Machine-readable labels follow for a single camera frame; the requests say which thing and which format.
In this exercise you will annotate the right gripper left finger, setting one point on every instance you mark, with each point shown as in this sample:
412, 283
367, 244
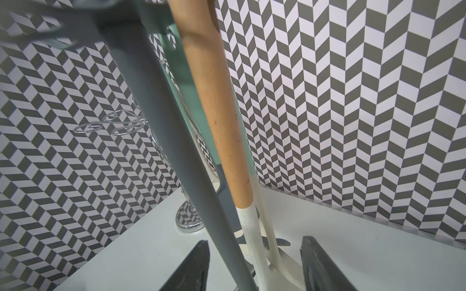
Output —
192, 273

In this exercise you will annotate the cream utensil rack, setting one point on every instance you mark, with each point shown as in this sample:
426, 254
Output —
286, 272

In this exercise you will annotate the grey spatula mint handle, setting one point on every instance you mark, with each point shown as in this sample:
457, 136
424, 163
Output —
179, 78

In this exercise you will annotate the chrome wire mug tree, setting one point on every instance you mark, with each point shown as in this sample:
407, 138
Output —
126, 122

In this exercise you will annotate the cream utensil wooden handle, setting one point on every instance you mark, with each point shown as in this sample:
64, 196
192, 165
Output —
197, 24

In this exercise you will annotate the dark grey utensil rack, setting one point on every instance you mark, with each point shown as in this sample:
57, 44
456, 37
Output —
125, 26

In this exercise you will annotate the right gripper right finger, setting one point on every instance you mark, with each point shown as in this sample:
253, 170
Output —
319, 270

